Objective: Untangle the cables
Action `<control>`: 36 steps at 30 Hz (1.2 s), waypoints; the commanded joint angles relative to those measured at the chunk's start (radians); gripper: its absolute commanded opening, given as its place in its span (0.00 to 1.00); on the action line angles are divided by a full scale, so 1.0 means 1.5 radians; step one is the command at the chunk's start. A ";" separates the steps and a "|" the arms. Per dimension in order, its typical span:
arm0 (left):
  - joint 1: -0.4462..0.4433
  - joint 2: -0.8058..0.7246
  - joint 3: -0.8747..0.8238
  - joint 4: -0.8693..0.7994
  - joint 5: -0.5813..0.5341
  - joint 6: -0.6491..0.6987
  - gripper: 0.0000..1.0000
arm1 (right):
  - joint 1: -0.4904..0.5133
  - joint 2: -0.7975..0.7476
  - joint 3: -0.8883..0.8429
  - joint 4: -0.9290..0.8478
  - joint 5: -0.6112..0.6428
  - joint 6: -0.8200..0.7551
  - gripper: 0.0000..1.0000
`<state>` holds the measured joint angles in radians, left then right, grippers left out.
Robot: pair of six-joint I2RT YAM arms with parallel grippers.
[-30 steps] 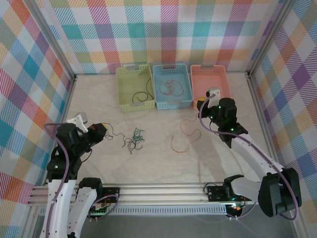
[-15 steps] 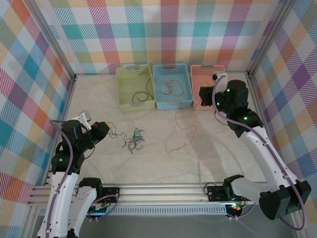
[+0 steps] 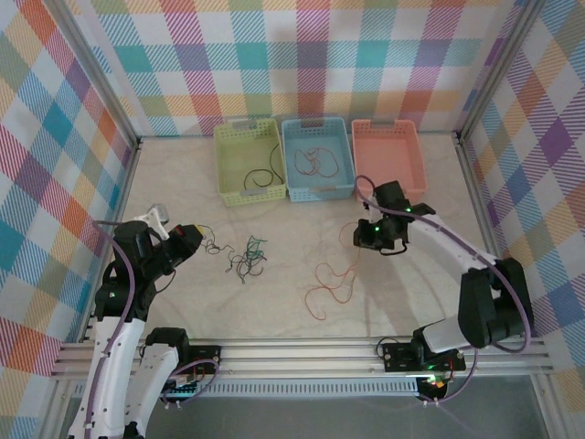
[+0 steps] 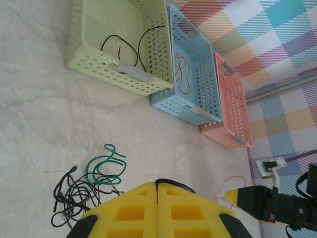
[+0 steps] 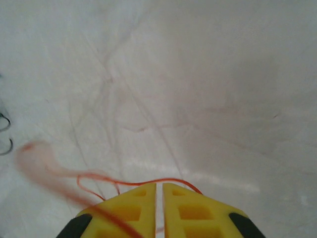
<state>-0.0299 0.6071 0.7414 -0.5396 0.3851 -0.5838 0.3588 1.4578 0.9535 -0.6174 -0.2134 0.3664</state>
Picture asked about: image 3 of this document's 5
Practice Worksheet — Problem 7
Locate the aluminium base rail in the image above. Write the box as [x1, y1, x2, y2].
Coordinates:
[48, 337, 549, 381]

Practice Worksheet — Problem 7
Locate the slotted grey cable duct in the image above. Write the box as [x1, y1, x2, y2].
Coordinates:
[72, 381, 421, 398]

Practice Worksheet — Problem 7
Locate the thin red cable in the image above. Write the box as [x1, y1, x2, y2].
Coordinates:
[292, 146, 340, 179]
[304, 221, 367, 321]

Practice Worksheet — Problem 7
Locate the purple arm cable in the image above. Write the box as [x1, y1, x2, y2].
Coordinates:
[355, 175, 535, 407]
[68, 220, 219, 439]

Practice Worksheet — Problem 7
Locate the blue plastic basket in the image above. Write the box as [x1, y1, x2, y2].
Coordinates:
[281, 117, 357, 203]

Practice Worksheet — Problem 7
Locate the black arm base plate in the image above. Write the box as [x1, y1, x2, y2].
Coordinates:
[381, 340, 467, 372]
[139, 345, 224, 375]

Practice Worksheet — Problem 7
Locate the aluminium side rail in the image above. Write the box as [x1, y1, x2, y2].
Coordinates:
[80, 139, 143, 344]
[454, 132, 525, 337]

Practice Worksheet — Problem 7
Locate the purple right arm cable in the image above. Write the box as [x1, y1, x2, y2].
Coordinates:
[355, 175, 535, 407]

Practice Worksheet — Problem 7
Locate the green plastic basket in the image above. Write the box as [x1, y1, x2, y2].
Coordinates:
[213, 118, 288, 208]

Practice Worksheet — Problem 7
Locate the thin black cable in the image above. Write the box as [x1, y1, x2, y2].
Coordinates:
[243, 144, 283, 189]

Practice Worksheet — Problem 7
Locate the green circuit board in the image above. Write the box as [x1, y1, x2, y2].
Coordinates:
[157, 372, 202, 399]

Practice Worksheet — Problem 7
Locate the pink plastic basket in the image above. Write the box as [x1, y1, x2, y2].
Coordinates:
[351, 118, 429, 205]

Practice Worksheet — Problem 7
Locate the aluminium frame post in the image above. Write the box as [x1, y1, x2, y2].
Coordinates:
[45, 0, 141, 150]
[456, 0, 549, 138]

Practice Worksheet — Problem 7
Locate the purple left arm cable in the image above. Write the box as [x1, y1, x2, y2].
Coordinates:
[68, 220, 219, 439]

